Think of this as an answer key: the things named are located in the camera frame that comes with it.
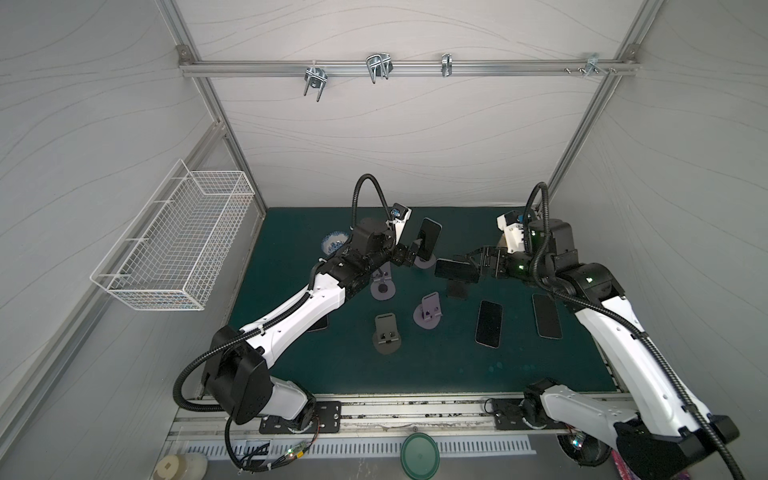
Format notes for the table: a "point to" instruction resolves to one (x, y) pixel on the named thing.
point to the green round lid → (420, 456)
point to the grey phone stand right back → (422, 263)
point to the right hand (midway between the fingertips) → (485, 248)
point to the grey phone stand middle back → (382, 287)
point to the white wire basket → (173, 252)
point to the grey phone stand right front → (428, 313)
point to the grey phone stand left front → (386, 339)
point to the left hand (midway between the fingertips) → (411, 228)
